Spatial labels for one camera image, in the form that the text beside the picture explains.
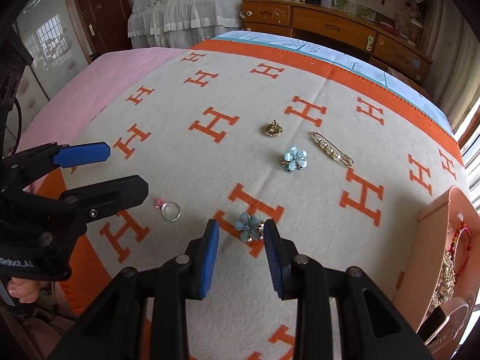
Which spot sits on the light blue printed sheet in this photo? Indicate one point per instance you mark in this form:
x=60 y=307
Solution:
x=318 y=48

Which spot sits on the white mug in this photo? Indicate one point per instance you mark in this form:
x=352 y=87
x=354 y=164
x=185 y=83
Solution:
x=328 y=2

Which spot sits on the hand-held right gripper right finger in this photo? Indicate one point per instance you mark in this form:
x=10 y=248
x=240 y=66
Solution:
x=273 y=258

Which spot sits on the blue flower earring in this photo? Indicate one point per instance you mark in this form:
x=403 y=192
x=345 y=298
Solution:
x=294 y=157
x=247 y=225

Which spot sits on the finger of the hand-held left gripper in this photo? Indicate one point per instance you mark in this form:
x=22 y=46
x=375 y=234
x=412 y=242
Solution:
x=112 y=193
x=82 y=153

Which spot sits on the pearl safety pin brooch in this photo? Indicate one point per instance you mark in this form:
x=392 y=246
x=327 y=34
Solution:
x=332 y=149

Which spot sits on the wooden desk with drawers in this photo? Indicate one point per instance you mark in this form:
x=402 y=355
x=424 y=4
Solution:
x=330 y=26

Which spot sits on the gold pendant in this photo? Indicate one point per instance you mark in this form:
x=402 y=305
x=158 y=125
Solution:
x=272 y=129

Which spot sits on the rhinestone hair clip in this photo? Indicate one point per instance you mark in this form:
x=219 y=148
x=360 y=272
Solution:
x=446 y=273

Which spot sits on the metal window grille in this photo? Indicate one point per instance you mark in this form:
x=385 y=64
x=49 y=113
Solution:
x=474 y=157

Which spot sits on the pink plastic tray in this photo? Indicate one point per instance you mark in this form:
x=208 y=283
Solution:
x=431 y=251

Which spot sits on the brown wooden door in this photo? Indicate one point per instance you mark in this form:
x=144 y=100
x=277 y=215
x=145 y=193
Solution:
x=101 y=11

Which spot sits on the pink bed sheet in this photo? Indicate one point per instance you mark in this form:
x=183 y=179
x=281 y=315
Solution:
x=93 y=82

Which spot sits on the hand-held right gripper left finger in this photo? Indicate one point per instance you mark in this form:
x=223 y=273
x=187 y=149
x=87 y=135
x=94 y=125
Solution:
x=210 y=258

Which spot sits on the beige curtain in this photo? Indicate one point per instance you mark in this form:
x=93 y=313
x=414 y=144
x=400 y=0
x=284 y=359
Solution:
x=457 y=63

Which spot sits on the person's left hand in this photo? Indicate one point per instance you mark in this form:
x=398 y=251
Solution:
x=20 y=288

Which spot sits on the white lace furniture cover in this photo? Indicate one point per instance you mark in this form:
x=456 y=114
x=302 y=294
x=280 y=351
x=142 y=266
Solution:
x=180 y=15

